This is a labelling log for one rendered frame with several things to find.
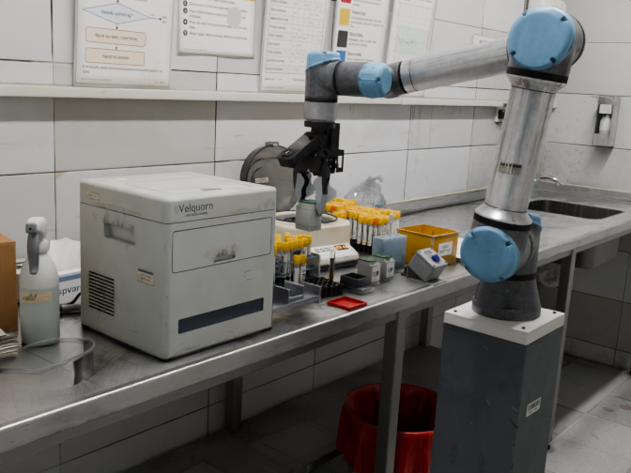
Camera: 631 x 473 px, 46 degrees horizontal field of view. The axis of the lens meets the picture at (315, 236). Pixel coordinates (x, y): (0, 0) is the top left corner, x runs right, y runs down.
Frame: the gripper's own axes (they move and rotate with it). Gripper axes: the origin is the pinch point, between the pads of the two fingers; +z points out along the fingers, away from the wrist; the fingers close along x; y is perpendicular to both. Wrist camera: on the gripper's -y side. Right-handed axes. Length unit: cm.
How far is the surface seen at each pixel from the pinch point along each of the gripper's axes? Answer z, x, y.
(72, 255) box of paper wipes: 14, 39, -37
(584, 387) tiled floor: 110, 13, 218
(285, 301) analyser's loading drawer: 18.0, -6.9, -13.3
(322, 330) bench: 24.1, -13.0, -7.9
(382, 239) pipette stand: 12.3, 4.6, 35.1
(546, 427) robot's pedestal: 47, -48, 32
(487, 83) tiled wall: -32, 63, 185
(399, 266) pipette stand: 20.7, 3.7, 42.7
